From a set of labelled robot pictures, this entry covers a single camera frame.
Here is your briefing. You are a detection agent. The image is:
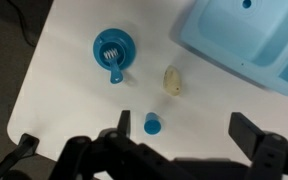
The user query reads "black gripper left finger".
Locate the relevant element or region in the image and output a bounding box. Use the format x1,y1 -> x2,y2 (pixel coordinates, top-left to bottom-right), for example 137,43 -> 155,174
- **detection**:
117,109 -> 132,138

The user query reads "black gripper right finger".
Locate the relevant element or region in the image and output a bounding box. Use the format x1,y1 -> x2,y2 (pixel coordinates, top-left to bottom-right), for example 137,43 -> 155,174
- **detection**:
228,112 -> 267,161

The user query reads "blue handleless cup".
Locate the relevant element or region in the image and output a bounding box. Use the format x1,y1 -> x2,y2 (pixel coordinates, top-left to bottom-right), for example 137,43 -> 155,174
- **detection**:
143,111 -> 163,136

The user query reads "light blue toy sink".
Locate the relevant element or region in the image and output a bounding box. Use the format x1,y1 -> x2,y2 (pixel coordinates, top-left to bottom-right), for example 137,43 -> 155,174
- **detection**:
178,0 -> 288,97

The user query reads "blue dish brush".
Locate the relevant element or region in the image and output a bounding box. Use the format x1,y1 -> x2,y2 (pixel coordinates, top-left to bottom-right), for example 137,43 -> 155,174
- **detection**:
102,47 -> 125,85

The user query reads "beige sponge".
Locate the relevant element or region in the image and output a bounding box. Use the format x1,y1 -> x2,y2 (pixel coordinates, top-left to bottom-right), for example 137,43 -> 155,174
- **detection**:
160,64 -> 183,97

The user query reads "blue toy plate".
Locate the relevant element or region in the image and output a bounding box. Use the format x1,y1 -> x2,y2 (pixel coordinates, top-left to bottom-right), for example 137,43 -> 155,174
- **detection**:
92,28 -> 137,72

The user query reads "black table clamp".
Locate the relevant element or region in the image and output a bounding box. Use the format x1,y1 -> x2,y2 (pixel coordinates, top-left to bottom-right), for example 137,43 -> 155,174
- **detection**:
0,133 -> 40,180

